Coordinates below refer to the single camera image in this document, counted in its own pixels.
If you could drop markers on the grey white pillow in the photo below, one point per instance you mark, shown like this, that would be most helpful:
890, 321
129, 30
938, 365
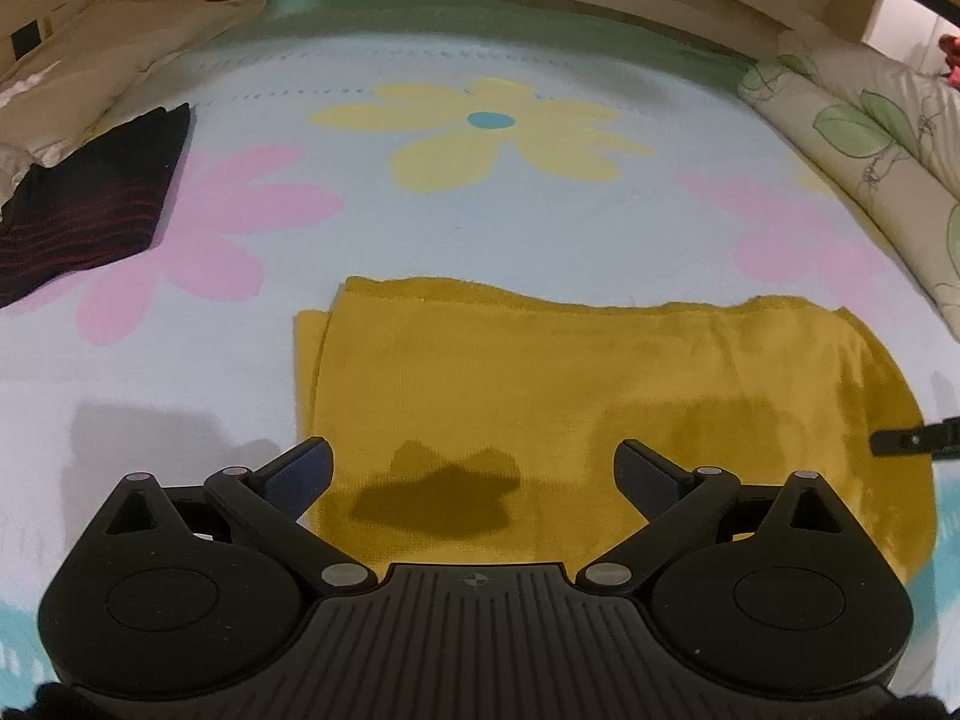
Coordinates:
53, 97

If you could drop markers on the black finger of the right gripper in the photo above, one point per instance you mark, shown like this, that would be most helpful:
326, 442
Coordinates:
941, 441

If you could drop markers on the dark folded striped garment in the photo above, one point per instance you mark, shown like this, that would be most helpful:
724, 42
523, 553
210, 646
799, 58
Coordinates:
99, 205

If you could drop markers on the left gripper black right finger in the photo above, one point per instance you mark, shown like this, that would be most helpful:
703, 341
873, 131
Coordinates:
682, 511

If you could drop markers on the floral rolled duvet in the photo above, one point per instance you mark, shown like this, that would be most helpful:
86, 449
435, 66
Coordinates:
885, 133

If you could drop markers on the mustard yellow knit sweater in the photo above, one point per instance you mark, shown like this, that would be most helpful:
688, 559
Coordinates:
470, 424

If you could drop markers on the floral bed sheet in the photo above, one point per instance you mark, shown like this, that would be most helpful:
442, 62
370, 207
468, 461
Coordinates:
558, 157

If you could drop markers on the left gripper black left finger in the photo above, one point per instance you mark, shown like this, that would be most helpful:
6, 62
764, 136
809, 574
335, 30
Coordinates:
263, 508

